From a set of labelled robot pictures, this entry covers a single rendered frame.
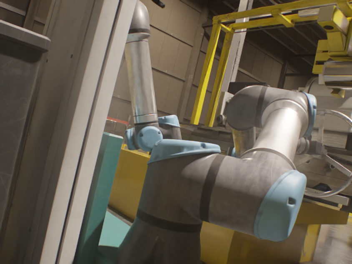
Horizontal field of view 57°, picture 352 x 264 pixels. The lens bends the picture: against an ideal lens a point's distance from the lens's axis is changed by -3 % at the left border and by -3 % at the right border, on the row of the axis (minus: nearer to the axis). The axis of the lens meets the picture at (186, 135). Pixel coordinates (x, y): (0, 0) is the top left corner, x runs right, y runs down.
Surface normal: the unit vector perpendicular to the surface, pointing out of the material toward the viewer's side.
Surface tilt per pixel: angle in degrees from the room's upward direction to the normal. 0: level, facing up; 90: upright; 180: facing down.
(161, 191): 90
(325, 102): 68
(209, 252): 90
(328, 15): 90
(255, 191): 75
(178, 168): 86
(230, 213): 115
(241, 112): 124
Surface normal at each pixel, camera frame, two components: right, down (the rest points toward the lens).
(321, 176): -0.72, -0.19
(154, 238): -0.18, -0.39
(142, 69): 0.37, 0.02
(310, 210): 0.65, 0.13
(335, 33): -0.69, 0.53
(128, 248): -0.65, -0.49
